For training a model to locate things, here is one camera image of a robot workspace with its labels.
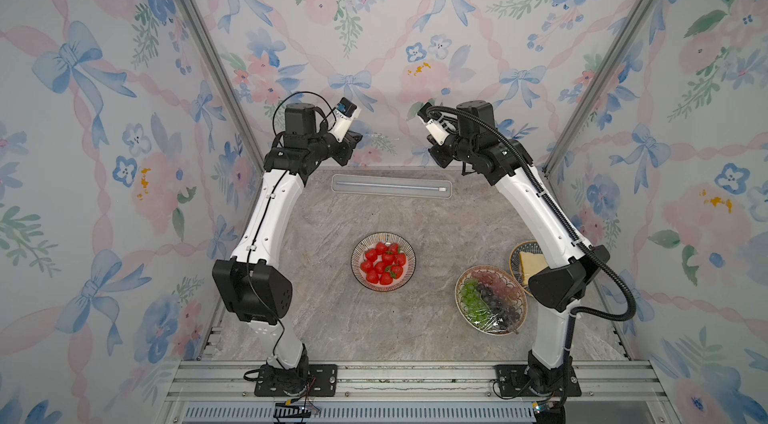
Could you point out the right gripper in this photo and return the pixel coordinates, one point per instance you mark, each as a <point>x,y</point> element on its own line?
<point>444,159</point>

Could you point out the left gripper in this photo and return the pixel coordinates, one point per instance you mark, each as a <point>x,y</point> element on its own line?
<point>348,148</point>

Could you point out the cream plastic wrap dispenser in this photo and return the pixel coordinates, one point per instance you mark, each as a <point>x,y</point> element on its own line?
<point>392,186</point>

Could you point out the glass bowl of strawberries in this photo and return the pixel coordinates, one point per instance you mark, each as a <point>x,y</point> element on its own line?
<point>383,262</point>

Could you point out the plate of grapes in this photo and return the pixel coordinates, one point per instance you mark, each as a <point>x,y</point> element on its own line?
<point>491,300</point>

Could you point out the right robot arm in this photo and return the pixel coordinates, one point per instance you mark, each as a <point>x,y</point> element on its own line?
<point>559,289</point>

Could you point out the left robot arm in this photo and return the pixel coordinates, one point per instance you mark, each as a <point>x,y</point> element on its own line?
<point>249,282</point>

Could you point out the bread slices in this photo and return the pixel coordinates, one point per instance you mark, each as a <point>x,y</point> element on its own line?
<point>531,264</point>

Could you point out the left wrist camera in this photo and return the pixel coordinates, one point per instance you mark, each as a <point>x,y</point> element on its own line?
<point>345,113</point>

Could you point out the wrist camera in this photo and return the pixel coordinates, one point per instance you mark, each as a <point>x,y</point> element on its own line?
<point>345,113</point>
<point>437,130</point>

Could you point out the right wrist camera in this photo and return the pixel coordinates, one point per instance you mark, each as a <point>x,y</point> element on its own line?
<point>437,130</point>

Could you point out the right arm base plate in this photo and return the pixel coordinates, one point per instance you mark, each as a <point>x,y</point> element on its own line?
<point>522,380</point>

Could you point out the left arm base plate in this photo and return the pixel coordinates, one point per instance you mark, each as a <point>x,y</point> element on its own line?
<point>317,380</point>

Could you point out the aluminium front rail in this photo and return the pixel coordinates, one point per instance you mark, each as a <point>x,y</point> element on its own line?
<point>417,392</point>

